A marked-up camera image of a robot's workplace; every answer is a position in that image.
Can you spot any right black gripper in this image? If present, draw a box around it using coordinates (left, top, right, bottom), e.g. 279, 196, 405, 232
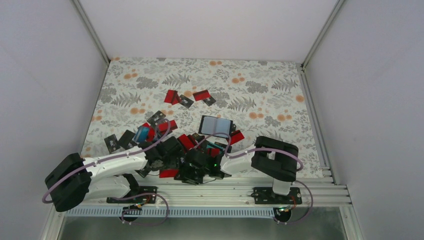
174, 162, 209, 186

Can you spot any black card holder wallet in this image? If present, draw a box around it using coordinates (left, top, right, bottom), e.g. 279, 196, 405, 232
198, 115, 236, 138

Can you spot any red striped card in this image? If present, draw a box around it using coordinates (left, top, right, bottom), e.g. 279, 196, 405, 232
228, 130, 245, 146

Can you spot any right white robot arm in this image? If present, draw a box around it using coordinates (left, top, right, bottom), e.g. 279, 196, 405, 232
178, 136, 304, 204

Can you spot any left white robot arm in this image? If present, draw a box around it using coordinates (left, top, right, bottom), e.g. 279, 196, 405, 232
42, 136, 184, 212

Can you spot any red card front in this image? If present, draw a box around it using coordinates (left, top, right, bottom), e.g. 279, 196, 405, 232
159, 169, 179, 178

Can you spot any blue card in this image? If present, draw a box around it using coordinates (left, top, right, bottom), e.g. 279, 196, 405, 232
132, 125, 153, 143

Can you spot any black VIP card left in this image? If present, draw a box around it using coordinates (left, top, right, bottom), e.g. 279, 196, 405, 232
104, 134, 121, 154

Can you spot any black card near top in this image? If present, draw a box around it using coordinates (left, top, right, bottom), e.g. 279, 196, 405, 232
179, 94, 194, 109

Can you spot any red card far left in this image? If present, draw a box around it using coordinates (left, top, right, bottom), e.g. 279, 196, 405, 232
164, 89, 181, 105

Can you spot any small black card top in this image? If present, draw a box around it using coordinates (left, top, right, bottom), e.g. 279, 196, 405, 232
202, 96, 216, 106

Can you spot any red black-stripe card top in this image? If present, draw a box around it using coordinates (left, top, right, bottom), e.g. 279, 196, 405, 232
192, 89, 211, 101

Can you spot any floral patterned table mat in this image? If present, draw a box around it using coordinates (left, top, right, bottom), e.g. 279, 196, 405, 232
81, 57, 321, 176

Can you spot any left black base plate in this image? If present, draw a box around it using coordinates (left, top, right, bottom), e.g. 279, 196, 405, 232
106, 186, 158, 205

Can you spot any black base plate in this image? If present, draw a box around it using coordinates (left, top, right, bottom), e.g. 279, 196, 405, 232
106, 186, 158, 205
250, 187, 303, 205

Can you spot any blue grey cable duct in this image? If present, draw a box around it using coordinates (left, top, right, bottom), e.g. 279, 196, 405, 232
66, 205, 275, 219

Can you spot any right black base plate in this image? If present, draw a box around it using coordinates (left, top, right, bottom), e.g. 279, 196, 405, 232
250, 187, 303, 205

